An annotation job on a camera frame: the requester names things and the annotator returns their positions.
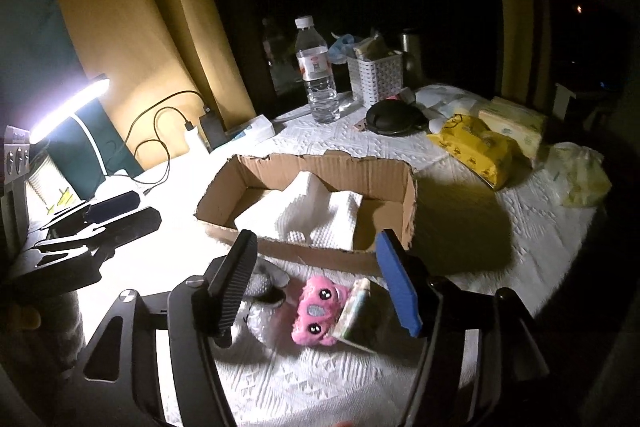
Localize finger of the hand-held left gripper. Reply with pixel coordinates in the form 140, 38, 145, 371
47, 190, 142, 233
34, 205, 164, 266

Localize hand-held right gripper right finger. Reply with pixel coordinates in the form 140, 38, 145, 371
375, 229, 552, 427

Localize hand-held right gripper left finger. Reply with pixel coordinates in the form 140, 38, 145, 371
80, 229, 259, 427

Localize grey sock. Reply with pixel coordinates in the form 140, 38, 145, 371
235, 257, 291, 308

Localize white fuzzy item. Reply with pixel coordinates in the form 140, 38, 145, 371
239, 302, 282, 344

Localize small tissue packet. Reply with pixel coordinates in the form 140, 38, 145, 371
333, 277, 374, 342

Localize pink plush toy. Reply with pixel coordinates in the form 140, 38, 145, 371
291, 276, 354, 347

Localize cardboard box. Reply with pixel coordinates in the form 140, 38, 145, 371
194, 150, 419, 276

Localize white soft packs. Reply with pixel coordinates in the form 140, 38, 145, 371
415, 83, 494, 120

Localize tree print pillow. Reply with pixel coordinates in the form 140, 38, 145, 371
25, 152, 97, 229

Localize white embossed tablecloth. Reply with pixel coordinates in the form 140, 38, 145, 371
75, 82, 602, 427

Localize white desk lamp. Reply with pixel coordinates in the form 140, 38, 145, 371
27, 74, 151, 212

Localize clear pack of cotton swabs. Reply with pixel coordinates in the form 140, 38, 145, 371
234, 170, 365, 253

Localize black power adapter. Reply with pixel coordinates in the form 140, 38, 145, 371
199, 108, 229, 150

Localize white and blue box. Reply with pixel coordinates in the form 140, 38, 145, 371
225, 115, 276, 144

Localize yellow wipes packet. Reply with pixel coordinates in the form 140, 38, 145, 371
426, 113, 516, 192

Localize black round case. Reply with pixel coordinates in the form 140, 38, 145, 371
364, 99, 430, 138

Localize green headboard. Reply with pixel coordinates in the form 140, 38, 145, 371
0, 0, 144, 208

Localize yellow curtain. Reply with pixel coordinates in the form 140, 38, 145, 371
482, 0, 551, 108
47, 0, 259, 174

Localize pale yellow tissue pack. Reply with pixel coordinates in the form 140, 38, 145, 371
477, 96, 549, 160

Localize white woven plastic basket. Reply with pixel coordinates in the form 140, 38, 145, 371
346, 51, 405, 107

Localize pale yellow plastic bag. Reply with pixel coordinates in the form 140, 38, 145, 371
542, 141, 614, 208

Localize clear plastic water bottle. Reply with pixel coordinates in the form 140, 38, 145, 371
294, 17, 339, 126

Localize steel thermos cup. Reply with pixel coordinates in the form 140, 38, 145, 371
397, 28, 426, 78

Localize brown packets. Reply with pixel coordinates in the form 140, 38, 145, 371
352, 34, 397, 60

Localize blue plastic bag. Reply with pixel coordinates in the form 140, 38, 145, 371
327, 33, 369, 64

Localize black charging cable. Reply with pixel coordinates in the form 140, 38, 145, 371
121, 90, 211, 200

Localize wall switch panel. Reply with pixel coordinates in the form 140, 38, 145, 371
2, 124, 34, 180

